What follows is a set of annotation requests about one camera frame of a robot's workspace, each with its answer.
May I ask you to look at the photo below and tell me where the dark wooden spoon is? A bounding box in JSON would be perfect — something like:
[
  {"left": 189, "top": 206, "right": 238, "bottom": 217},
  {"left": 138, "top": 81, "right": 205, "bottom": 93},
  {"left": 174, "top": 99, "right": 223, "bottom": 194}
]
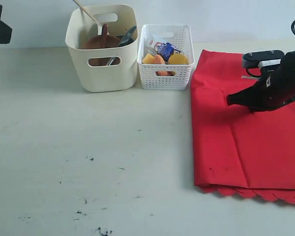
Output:
[{"left": 100, "top": 24, "right": 108, "bottom": 48}]

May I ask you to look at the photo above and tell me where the yellow lemon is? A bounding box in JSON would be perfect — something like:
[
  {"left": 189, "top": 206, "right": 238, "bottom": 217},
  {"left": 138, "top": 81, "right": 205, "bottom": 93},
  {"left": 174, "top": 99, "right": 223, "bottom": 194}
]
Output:
[{"left": 168, "top": 54, "right": 189, "bottom": 65}]

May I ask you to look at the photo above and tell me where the red tablecloth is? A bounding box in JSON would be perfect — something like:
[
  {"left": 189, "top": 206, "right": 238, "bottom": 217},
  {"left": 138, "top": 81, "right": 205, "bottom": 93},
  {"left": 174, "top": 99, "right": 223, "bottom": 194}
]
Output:
[{"left": 191, "top": 50, "right": 295, "bottom": 204}]

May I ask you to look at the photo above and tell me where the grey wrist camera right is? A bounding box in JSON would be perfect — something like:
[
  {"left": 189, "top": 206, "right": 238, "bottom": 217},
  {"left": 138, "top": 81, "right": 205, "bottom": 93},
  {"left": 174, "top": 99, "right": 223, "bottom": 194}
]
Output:
[{"left": 241, "top": 50, "right": 285, "bottom": 78}]

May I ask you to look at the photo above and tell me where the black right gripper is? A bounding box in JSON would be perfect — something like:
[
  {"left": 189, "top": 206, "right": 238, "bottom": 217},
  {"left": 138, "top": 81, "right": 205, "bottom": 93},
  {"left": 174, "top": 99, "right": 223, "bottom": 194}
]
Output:
[{"left": 226, "top": 51, "right": 295, "bottom": 112}]

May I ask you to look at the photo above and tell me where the cream plastic bin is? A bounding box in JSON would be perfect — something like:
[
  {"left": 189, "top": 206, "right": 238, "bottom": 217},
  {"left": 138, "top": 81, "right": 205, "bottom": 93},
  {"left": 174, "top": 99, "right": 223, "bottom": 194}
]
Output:
[{"left": 65, "top": 4, "right": 138, "bottom": 92}]

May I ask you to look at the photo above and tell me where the yellow cheese wedge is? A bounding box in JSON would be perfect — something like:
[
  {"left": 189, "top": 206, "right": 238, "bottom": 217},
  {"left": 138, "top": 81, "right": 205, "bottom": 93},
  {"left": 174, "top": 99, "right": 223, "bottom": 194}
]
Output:
[{"left": 142, "top": 53, "right": 155, "bottom": 64}]

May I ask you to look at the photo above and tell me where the white perforated basket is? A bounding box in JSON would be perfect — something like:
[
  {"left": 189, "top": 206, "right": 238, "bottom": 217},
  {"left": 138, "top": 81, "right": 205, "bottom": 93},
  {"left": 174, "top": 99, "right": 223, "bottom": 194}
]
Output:
[{"left": 137, "top": 24, "right": 195, "bottom": 90}]

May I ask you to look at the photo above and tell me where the stainless steel cup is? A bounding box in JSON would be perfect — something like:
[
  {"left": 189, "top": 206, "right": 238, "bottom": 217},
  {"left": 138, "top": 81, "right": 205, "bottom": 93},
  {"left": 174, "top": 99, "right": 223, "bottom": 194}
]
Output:
[{"left": 115, "top": 34, "right": 136, "bottom": 46}]

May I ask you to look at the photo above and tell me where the steel table knife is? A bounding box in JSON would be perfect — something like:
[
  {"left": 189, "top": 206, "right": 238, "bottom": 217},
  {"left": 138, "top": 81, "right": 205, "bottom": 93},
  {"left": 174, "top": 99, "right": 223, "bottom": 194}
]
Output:
[{"left": 106, "top": 25, "right": 137, "bottom": 66}]

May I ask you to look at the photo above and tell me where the orange fried food piece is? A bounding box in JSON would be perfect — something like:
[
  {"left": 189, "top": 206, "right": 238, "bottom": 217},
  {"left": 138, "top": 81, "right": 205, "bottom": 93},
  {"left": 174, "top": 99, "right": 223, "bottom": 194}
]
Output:
[{"left": 153, "top": 55, "right": 166, "bottom": 64}]

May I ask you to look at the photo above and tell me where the brown wooden plate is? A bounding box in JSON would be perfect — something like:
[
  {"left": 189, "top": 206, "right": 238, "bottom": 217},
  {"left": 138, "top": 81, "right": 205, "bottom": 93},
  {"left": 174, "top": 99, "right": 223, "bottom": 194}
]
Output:
[{"left": 82, "top": 35, "right": 120, "bottom": 66}]

